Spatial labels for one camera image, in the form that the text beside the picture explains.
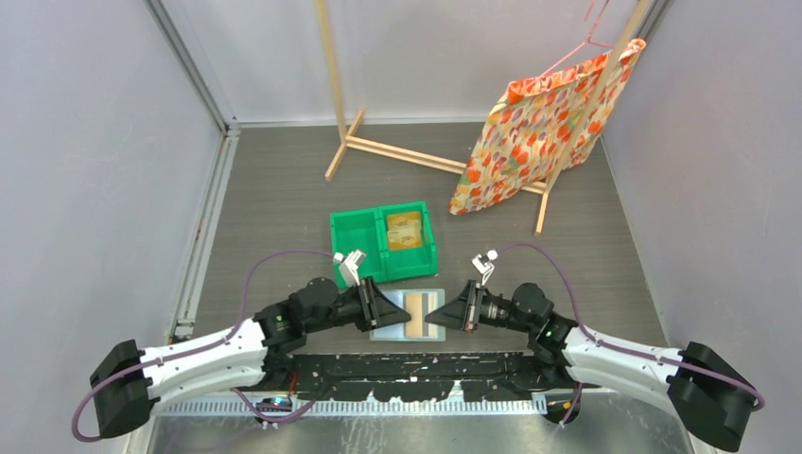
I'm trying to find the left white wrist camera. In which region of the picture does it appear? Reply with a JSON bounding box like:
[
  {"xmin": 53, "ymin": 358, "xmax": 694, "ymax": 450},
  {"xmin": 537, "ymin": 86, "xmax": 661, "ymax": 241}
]
[{"xmin": 333, "ymin": 249, "xmax": 367, "ymax": 288}]

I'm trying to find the aluminium corner frame post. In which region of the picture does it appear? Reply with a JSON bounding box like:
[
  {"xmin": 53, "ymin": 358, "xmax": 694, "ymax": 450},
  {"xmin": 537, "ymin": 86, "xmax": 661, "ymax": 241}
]
[{"xmin": 145, "ymin": 0, "xmax": 240, "ymax": 136}]

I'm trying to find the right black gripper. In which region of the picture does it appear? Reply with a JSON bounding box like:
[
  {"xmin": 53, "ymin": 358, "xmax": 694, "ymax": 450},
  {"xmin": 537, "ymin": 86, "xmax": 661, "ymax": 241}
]
[{"xmin": 427, "ymin": 281, "xmax": 536, "ymax": 335}]

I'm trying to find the floral orange fabric bag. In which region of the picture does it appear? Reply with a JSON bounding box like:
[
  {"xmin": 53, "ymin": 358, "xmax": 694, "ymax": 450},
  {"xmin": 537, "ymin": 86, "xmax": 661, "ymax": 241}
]
[{"xmin": 448, "ymin": 54, "xmax": 609, "ymax": 215}]

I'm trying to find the green plastic double bin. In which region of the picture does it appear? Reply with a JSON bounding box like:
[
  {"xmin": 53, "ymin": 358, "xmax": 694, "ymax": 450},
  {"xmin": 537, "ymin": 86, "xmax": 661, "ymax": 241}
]
[{"xmin": 329, "ymin": 201, "xmax": 439, "ymax": 284}]

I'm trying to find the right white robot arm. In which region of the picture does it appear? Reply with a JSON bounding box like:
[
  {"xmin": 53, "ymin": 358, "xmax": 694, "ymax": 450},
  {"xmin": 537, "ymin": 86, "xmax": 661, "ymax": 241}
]
[{"xmin": 426, "ymin": 281, "xmax": 756, "ymax": 452}]

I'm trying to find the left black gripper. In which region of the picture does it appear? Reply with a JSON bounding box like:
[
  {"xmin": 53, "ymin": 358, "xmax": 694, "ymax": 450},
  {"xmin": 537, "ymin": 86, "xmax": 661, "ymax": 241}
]
[{"xmin": 305, "ymin": 277, "xmax": 411, "ymax": 335}]

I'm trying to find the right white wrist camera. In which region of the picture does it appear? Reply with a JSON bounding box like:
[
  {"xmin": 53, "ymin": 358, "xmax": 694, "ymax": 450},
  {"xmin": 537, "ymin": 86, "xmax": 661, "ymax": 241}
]
[{"xmin": 471, "ymin": 249, "xmax": 498, "ymax": 287}]

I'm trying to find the sage green card holder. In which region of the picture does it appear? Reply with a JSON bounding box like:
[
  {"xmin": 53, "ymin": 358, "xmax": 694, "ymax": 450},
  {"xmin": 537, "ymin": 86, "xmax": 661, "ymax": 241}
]
[{"xmin": 370, "ymin": 288, "xmax": 446, "ymax": 342}]

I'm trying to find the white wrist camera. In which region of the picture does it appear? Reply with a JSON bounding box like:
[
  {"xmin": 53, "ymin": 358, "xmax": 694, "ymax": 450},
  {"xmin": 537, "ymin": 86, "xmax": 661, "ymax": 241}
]
[
  {"xmin": 333, "ymin": 249, "xmax": 367, "ymax": 288},
  {"xmin": 471, "ymin": 249, "xmax": 498, "ymax": 287}
]

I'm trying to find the pink wire hanger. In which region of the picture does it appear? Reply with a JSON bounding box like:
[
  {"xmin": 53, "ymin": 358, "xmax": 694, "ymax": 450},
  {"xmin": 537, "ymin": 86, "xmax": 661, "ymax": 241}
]
[{"xmin": 539, "ymin": 0, "xmax": 614, "ymax": 78}]

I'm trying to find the wooden clothes rack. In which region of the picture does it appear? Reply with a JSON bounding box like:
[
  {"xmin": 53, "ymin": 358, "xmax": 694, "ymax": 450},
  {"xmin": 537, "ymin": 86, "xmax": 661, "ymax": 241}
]
[{"xmin": 313, "ymin": 1, "xmax": 654, "ymax": 236}]

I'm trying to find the aluminium rail with slots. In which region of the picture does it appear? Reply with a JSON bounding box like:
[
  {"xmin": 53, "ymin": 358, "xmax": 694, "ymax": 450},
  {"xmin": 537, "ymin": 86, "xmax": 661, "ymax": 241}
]
[{"xmin": 156, "ymin": 393, "xmax": 548, "ymax": 417}]

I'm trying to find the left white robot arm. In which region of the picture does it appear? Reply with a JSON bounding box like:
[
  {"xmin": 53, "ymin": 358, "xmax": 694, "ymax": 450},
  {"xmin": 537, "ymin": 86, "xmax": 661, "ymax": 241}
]
[{"xmin": 90, "ymin": 277, "xmax": 411, "ymax": 439}]

